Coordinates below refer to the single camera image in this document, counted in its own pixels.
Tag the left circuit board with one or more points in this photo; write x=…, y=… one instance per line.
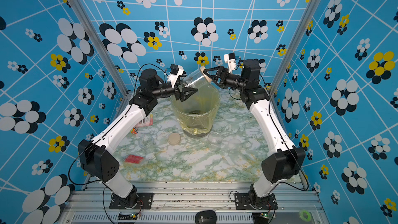
x=128, y=216

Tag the right circuit board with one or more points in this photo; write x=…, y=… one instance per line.
x=260, y=218

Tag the small orange toy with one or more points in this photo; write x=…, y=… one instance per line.
x=134, y=131

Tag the clear plastic tea jar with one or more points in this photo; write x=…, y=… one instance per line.
x=214, y=141

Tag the small red packet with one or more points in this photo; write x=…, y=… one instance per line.
x=133, y=159

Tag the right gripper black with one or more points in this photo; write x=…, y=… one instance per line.
x=222, y=77

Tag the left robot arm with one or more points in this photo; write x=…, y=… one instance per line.
x=96, y=156

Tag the round wooden jar lid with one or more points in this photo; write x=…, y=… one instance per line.
x=174, y=139

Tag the pink card package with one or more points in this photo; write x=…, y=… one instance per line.
x=147, y=121

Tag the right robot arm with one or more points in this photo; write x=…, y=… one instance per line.
x=284, y=159

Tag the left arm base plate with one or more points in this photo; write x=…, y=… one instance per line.
x=133, y=201

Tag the green tape roll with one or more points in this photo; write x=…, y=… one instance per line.
x=305, y=216

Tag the jar with wooden lid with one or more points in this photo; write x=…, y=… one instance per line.
x=196, y=79
x=146, y=141

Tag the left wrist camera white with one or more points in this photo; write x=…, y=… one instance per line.
x=175, y=73

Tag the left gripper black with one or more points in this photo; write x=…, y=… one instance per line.
x=181, y=95

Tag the circuit board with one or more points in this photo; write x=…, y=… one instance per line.
x=128, y=216
x=260, y=218

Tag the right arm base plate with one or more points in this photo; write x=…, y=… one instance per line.
x=249, y=201

